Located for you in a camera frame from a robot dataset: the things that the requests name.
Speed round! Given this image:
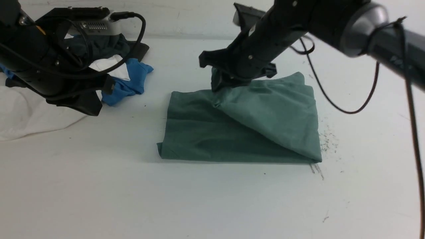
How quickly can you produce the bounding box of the white garment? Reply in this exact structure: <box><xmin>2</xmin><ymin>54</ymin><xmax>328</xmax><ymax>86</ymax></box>
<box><xmin>0</xmin><ymin>55</ymin><xmax>131</xmax><ymax>141</ymax></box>

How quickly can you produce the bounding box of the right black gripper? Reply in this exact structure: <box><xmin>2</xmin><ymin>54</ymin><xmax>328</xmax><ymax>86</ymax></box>
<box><xmin>199</xmin><ymin>0</ymin><xmax>311</xmax><ymax>92</ymax></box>

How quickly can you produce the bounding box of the dark grey garment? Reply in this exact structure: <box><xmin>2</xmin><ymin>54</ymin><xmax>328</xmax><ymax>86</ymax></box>
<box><xmin>64</xmin><ymin>34</ymin><xmax>150</xmax><ymax>63</ymax></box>

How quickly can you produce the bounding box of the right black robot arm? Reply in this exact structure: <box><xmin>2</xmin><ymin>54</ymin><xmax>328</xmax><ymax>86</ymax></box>
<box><xmin>199</xmin><ymin>0</ymin><xmax>425</xmax><ymax>91</ymax></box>

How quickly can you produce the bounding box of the black camera cable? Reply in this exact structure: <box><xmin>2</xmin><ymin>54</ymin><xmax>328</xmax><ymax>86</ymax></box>
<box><xmin>0</xmin><ymin>12</ymin><xmax>147</xmax><ymax>100</ymax></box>
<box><xmin>289</xmin><ymin>17</ymin><xmax>425</xmax><ymax>239</ymax></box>

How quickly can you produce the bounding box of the right black camera cable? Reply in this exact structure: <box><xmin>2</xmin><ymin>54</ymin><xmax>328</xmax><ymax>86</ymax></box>
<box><xmin>289</xmin><ymin>17</ymin><xmax>425</xmax><ymax>239</ymax></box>

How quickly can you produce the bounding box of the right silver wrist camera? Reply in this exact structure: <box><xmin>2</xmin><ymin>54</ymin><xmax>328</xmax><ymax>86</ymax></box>
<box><xmin>232</xmin><ymin>3</ymin><xmax>266</xmax><ymax>31</ymax></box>

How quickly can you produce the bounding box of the blue garment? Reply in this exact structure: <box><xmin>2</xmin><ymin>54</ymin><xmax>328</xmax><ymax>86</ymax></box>
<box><xmin>1</xmin><ymin>55</ymin><xmax>154</xmax><ymax>106</ymax></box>

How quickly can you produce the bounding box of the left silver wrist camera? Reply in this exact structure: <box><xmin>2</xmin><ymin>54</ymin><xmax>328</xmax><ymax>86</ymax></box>
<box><xmin>74</xmin><ymin>17</ymin><xmax>122</xmax><ymax>36</ymax></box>

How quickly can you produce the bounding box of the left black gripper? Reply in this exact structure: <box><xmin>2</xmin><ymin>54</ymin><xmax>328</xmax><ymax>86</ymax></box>
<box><xmin>1</xmin><ymin>20</ymin><xmax>115</xmax><ymax>116</ymax></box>

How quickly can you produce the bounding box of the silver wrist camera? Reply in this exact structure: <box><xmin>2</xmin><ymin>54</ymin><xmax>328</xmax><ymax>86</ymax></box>
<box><xmin>74</xmin><ymin>17</ymin><xmax>122</xmax><ymax>36</ymax></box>
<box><xmin>232</xmin><ymin>3</ymin><xmax>266</xmax><ymax>31</ymax></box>

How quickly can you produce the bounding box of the left black camera cable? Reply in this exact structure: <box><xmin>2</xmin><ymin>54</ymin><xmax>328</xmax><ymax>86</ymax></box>
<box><xmin>0</xmin><ymin>12</ymin><xmax>147</xmax><ymax>100</ymax></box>

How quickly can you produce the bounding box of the green long-sleeve top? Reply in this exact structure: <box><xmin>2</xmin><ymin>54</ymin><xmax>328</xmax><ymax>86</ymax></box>
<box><xmin>157</xmin><ymin>72</ymin><xmax>323</xmax><ymax>164</ymax></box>

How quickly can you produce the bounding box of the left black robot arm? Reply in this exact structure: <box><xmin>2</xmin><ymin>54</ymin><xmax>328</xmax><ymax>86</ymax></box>
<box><xmin>1</xmin><ymin>0</ymin><xmax>114</xmax><ymax>116</ymax></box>

